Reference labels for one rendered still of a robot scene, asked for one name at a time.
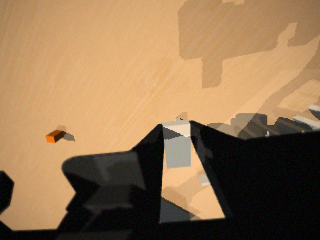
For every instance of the orange rectangular block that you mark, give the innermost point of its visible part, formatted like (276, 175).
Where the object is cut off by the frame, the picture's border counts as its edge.
(54, 137)

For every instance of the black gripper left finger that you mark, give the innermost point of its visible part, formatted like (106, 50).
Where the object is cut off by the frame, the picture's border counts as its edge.
(141, 166)

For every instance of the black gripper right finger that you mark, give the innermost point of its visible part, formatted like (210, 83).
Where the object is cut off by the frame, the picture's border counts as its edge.
(231, 164)

